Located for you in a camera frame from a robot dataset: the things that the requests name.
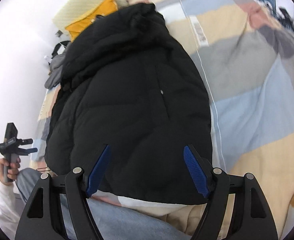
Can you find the blue jeans legs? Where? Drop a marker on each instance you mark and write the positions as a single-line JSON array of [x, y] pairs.
[[112, 221]]

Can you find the black tripod stand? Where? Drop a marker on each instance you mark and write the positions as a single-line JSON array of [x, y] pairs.
[[285, 19]]

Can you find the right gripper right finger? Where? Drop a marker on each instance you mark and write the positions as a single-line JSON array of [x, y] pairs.
[[251, 214]]

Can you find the white sleeve forearm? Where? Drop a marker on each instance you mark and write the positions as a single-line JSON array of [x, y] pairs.
[[9, 217]]

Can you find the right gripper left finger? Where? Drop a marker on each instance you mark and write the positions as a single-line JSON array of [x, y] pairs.
[[42, 216]]

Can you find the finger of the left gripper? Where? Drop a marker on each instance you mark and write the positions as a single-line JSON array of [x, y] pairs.
[[25, 141], [22, 151]]

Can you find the yellow pillow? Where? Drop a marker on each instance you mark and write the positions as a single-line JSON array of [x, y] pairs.
[[76, 27]]

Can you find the black puffer jacket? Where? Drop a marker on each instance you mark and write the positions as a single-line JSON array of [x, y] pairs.
[[127, 83]]

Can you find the grey fleece garment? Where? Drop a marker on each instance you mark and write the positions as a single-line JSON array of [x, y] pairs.
[[55, 67]]

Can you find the person's left hand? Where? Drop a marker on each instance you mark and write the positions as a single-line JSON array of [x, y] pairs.
[[9, 171]]

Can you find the black bag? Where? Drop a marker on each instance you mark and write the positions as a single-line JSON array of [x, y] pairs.
[[59, 48]]

